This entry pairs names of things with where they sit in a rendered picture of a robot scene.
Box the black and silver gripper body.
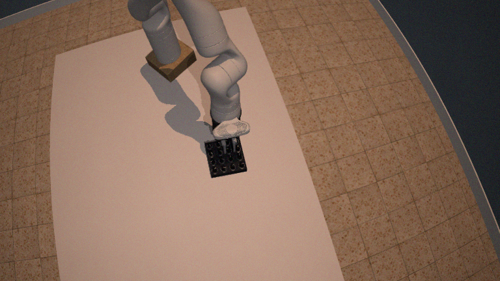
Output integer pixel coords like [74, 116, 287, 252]
[210, 104, 250, 141]

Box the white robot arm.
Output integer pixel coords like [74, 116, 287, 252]
[128, 0, 247, 114]

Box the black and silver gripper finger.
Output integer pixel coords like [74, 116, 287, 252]
[231, 138, 237, 152]
[221, 140, 227, 154]

